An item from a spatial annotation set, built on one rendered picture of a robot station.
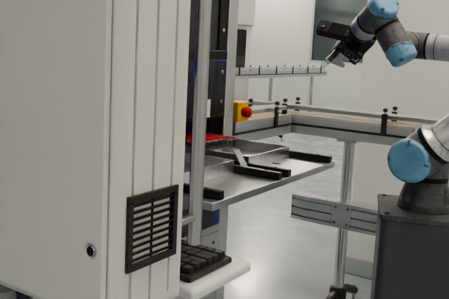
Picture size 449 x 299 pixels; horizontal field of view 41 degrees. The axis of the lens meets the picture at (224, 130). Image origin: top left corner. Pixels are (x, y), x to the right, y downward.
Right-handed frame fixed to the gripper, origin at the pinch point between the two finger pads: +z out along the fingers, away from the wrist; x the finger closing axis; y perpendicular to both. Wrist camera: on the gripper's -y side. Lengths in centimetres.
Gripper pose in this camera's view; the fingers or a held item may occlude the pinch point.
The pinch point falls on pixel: (328, 57)
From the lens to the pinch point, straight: 194.8
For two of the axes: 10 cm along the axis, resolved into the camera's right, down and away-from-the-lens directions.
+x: 4.8, -7.8, 4.1
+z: -2.4, 3.3, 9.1
